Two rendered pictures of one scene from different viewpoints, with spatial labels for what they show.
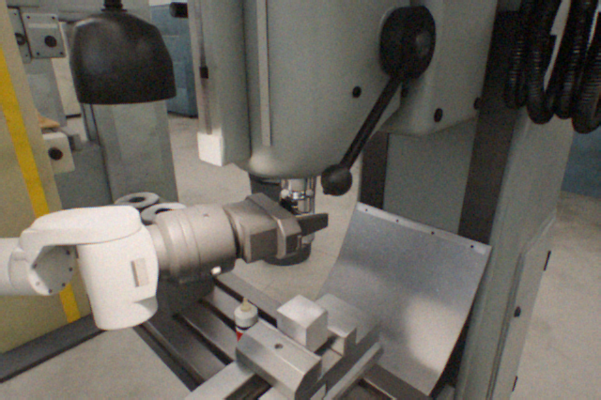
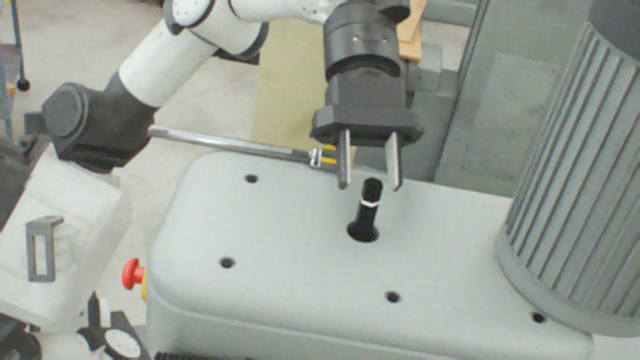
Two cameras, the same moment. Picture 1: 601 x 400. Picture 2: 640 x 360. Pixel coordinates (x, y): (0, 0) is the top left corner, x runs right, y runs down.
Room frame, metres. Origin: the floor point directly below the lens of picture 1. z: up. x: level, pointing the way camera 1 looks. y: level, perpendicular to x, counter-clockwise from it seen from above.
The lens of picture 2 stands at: (0.02, -0.37, 2.38)
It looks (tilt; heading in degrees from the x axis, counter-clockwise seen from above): 36 degrees down; 45
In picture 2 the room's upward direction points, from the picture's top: 11 degrees clockwise
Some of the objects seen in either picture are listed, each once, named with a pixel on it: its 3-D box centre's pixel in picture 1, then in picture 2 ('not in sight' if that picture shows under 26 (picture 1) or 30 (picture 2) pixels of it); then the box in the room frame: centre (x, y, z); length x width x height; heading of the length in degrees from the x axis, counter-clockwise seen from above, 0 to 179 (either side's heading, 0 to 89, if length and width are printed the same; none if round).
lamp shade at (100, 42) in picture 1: (121, 54); not in sight; (0.31, 0.14, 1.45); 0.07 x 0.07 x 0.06
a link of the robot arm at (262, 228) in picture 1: (236, 234); not in sight; (0.43, 0.08, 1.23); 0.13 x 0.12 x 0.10; 33
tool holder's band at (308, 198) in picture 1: (297, 195); not in sight; (0.48, 0.01, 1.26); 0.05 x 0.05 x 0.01
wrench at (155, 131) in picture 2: not in sight; (246, 146); (0.45, 0.20, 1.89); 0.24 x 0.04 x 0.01; 138
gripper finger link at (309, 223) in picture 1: (309, 225); not in sight; (0.45, -0.01, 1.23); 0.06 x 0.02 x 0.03; 123
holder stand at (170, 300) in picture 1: (157, 247); not in sight; (0.73, 0.32, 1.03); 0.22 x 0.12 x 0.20; 53
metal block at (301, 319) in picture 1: (301, 325); not in sight; (0.47, 0.00, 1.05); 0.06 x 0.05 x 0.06; 49
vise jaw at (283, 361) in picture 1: (277, 357); not in sight; (0.43, 0.04, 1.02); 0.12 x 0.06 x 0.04; 49
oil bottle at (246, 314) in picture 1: (247, 323); not in sight; (0.54, 0.10, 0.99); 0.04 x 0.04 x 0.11
